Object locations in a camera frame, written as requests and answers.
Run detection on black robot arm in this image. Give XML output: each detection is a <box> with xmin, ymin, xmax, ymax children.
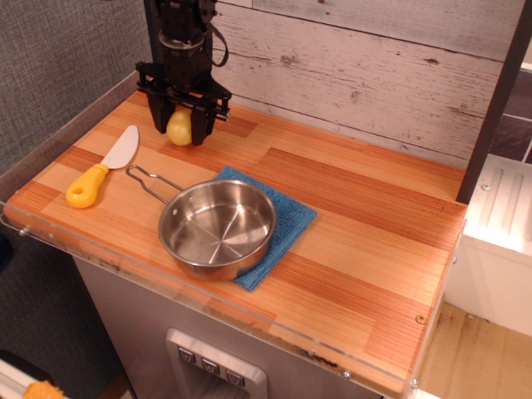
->
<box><xmin>135</xmin><ymin>1</ymin><xmax>232</xmax><ymax>146</ymax></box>

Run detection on dark vertical post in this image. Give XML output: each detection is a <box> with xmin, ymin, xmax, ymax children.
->
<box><xmin>456</xmin><ymin>0</ymin><xmax>531</xmax><ymax>204</ymax></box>

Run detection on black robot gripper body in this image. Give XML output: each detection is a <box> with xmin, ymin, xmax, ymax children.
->
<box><xmin>135</xmin><ymin>31</ymin><xmax>232</xmax><ymax>121</ymax></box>

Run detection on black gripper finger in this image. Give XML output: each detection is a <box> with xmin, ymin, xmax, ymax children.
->
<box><xmin>147</xmin><ymin>91</ymin><xmax>176</xmax><ymax>134</ymax></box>
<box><xmin>190</xmin><ymin>106</ymin><xmax>216</xmax><ymax>146</ymax></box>

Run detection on yellow toy potato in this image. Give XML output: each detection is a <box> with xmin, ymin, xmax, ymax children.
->
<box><xmin>166</xmin><ymin>108</ymin><xmax>192</xmax><ymax>146</ymax></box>

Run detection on grey toy fridge cabinet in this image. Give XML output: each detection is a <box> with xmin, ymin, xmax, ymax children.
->
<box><xmin>75</xmin><ymin>259</ymin><xmax>379</xmax><ymax>398</ymax></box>

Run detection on silver dispenser button panel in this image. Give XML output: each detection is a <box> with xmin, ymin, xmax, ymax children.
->
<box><xmin>165</xmin><ymin>328</ymin><xmax>268</xmax><ymax>398</ymax></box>

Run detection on yellow handled toy knife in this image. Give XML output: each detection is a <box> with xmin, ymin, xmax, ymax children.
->
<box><xmin>66</xmin><ymin>126</ymin><xmax>140</xmax><ymax>209</ymax></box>

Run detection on blue cloth mat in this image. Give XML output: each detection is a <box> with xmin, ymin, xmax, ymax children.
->
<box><xmin>214</xmin><ymin>166</ymin><xmax>318</xmax><ymax>292</ymax></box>

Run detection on clear acrylic table guard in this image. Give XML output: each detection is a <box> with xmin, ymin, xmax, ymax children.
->
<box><xmin>2</xmin><ymin>75</ymin><xmax>466</xmax><ymax>398</ymax></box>

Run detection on white toy sink unit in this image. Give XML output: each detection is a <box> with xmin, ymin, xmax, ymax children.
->
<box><xmin>445</xmin><ymin>155</ymin><xmax>531</xmax><ymax>335</ymax></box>

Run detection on stainless steel pan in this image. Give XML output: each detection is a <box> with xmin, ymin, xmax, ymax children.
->
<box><xmin>126</xmin><ymin>165</ymin><xmax>277</xmax><ymax>281</ymax></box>

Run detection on yellow object bottom corner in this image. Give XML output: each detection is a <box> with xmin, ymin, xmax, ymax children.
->
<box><xmin>22</xmin><ymin>381</ymin><xmax>66</xmax><ymax>399</ymax></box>

